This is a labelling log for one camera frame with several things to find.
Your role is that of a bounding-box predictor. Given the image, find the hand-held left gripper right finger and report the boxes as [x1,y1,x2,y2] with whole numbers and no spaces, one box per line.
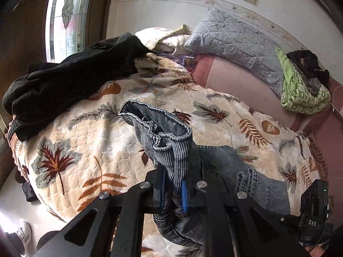
[182,163,311,257]

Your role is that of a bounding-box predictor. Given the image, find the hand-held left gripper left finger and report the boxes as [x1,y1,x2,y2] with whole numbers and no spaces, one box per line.
[33,166,167,257]

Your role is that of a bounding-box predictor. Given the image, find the grey denim pants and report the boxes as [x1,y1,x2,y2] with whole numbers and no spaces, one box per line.
[118,100,291,248]

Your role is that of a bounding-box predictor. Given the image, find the cream leaf printed blanket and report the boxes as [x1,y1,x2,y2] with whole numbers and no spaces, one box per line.
[11,52,329,257]

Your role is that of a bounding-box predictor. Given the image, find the green patterned cloth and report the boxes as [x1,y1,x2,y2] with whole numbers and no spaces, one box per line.
[275,47,332,115]

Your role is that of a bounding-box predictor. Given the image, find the pink bed sheet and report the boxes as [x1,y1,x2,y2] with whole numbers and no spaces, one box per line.
[191,54,343,193]

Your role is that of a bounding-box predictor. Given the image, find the dark shoe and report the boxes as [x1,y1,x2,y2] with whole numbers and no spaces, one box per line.
[23,181,38,202]

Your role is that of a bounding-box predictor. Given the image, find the blue printed box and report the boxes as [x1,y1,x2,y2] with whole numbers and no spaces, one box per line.
[182,56,196,69]

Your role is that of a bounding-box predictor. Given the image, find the clear plastic bag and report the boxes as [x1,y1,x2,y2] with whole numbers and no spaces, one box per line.
[155,51,185,62]

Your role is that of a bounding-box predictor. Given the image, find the white shoe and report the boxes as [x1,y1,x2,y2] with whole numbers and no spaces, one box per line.
[15,220,33,257]

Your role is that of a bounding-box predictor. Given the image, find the black cloth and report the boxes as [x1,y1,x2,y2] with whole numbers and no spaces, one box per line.
[286,49,331,91]

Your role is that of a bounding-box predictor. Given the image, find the black jacket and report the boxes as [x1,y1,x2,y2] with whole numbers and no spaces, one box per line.
[2,33,150,142]

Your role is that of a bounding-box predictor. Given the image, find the cream pillow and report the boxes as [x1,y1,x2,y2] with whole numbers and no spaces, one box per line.
[135,24,193,55]

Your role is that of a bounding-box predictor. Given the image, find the grey quilted pillow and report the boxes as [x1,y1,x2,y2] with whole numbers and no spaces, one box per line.
[184,7,288,97]

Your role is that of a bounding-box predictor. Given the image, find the stained glass window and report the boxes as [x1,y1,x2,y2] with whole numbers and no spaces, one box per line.
[44,0,97,63]

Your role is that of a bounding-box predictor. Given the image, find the wooden wardrobe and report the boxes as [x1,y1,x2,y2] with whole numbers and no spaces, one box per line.
[0,0,54,99]

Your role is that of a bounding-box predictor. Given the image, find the thin white cable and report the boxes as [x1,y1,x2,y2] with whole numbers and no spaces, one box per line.
[332,85,343,112]

